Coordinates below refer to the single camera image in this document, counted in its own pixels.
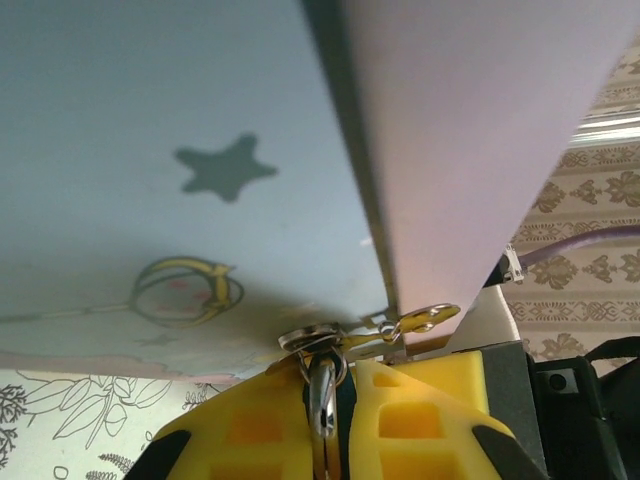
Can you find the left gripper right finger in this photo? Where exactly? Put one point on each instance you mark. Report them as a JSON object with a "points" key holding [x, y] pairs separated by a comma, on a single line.
{"points": [[425, 440]]}

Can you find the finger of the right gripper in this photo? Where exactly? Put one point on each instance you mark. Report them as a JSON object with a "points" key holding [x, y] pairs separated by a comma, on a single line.
{"points": [[507, 390]]}

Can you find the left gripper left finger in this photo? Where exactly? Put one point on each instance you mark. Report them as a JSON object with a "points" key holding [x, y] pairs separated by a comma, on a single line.
{"points": [[240, 435]]}

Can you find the floral patterned table cover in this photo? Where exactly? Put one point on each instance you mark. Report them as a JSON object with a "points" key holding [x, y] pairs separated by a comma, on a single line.
{"points": [[75, 425]]}

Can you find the aluminium corner post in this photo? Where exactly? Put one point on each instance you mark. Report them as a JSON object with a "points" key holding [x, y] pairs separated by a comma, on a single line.
{"points": [[610, 125]]}

